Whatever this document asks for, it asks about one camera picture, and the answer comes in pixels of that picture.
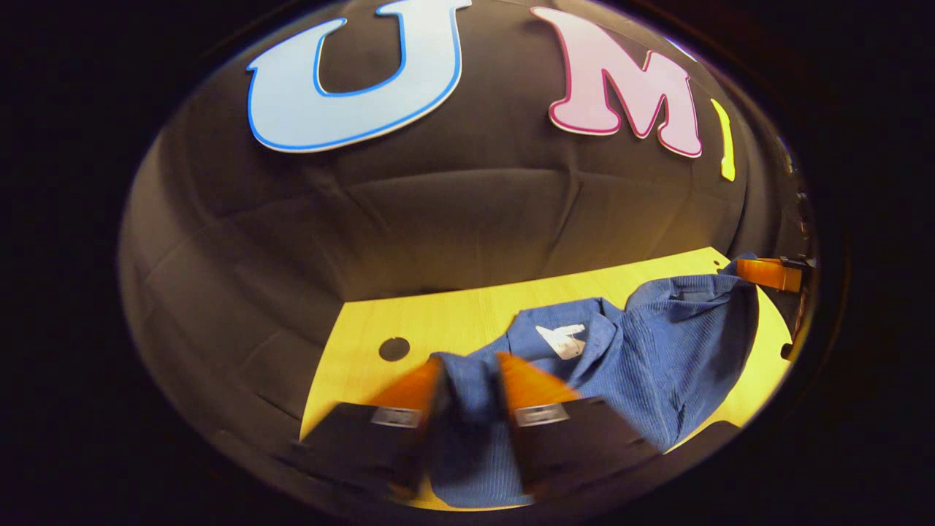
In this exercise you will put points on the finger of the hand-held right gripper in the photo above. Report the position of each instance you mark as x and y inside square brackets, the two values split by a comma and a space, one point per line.
[767, 274]

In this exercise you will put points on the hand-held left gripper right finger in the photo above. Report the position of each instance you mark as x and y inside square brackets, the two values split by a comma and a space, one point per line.
[515, 438]

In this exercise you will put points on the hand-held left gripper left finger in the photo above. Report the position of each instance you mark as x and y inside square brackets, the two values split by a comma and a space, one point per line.
[431, 424]

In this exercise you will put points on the blue button shirt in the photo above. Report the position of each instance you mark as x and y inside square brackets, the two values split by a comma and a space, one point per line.
[657, 351]

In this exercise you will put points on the black backdrop cloth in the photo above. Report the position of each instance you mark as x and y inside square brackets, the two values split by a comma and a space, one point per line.
[467, 212]

